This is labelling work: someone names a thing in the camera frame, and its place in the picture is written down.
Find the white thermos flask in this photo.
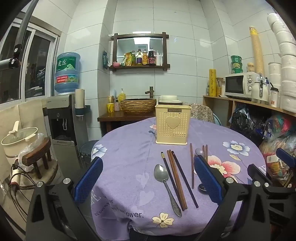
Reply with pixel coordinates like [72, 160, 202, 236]
[269, 83, 279, 107]

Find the white microwave oven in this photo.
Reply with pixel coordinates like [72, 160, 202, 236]
[224, 72, 259, 100]

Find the black cable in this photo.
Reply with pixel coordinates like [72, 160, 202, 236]
[8, 162, 36, 220]

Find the round dark stool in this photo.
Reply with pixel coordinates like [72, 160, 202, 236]
[79, 140, 100, 168]

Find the sliding window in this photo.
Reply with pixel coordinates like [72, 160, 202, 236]
[0, 23, 60, 105]

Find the black plastic bag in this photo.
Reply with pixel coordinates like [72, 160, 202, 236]
[231, 105, 266, 144]

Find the metal spoon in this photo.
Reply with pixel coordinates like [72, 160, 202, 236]
[154, 164, 183, 218]
[195, 148, 207, 192]

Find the colourful plastic bag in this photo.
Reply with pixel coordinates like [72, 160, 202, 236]
[264, 115, 296, 142]

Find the paper cup dispenser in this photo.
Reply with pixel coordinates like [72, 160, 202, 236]
[74, 88, 91, 121]

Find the chair with patterned cloth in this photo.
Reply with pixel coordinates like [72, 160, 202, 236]
[190, 103, 221, 127]

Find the blue water jug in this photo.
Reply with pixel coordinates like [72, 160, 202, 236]
[54, 52, 81, 96]

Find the small dark wooden stool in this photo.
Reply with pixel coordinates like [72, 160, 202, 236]
[22, 137, 52, 179]

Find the dark wooden washstand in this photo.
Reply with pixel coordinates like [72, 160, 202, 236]
[97, 111, 158, 137]

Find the grey water dispenser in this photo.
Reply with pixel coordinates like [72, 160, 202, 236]
[42, 94, 78, 167]

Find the wooden storage shelf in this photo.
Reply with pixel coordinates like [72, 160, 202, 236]
[203, 95, 296, 130]

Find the cream pot with glass lid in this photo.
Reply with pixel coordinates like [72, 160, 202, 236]
[1, 120, 38, 165]

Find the cream lidded cooker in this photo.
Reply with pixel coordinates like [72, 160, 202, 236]
[158, 95, 183, 106]

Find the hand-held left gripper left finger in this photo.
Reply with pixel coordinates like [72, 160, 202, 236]
[25, 157, 104, 241]

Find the black pole with clamp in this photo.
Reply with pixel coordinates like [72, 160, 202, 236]
[0, 0, 38, 72]

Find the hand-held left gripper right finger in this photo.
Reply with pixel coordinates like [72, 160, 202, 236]
[194, 155, 271, 241]

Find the white electric kettle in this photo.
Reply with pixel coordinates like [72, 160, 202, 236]
[251, 75, 270, 104]

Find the brown woven wash basin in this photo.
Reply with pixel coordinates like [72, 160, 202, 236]
[120, 98, 157, 114]

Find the wooden mirror wall shelf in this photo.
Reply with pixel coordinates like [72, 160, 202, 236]
[109, 32, 171, 70]

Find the glass jar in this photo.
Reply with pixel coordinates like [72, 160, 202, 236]
[216, 77, 226, 96]

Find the yellow toothbrush cup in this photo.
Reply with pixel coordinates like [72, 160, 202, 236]
[107, 89, 115, 113]

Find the tall stack of paper cups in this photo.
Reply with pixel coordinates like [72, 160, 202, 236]
[249, 26, 265, 75]

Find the purple floral tablecloth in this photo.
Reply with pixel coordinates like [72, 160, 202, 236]
[91, 117, 266, 234]

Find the tall yellow box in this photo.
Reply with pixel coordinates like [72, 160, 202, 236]
[209, 69, 216, 96]

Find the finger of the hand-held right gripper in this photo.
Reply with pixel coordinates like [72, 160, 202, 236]
[247, 163, 274, 189]
[276, 148, 296, 168]

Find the clear plastic bag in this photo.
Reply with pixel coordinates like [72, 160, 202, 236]
[18, 133, 47, 172]

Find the cream perforated utensil holder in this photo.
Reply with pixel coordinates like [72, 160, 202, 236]
[154, 104, 192, 145]

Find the row of condiment bottles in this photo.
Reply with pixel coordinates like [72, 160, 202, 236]
[121, 47, 164, 67]

